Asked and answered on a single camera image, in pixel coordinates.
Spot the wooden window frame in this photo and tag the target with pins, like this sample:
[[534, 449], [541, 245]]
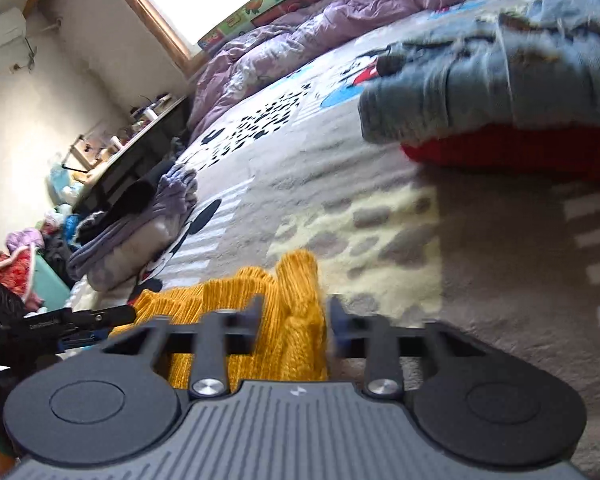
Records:
[[150, 15]]

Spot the yellow knit sweater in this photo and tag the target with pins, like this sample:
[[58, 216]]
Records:
[[280, 310]]

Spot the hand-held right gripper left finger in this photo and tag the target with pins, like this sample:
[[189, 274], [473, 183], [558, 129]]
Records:
[[255, 312]]

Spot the white air conditioner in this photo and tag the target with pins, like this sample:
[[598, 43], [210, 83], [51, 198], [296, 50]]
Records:
[[0, 35]]

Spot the purple fuzzy garment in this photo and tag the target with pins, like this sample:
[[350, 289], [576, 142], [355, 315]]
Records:
[[177, 190]]

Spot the folded red garment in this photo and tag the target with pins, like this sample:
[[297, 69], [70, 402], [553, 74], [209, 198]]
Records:
[[505, 152]]

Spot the folded blue jeans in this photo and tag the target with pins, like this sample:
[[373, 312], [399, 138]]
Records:
[[480, 85]]

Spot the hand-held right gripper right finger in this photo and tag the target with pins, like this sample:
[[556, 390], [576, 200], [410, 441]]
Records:
[[336, 321]]

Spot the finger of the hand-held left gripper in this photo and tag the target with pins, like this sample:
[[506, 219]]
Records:
[[90, 317], [77, 342]]

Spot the light blue bag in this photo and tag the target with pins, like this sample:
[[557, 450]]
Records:
[[62, 182]]

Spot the cluttered bottles and jars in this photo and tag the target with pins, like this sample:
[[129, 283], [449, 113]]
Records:
[[130, 125]]

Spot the dark desk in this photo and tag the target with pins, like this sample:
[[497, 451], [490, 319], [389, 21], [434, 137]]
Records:
[[130, 160]]

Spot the purple duvet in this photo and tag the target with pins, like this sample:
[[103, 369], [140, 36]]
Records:
[[290, 45]]

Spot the red pink patterned quilt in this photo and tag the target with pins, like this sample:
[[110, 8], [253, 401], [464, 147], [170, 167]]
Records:
[[17, 270]]

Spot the teal storage box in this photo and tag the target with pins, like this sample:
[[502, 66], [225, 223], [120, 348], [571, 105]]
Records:
[[52, 285]]

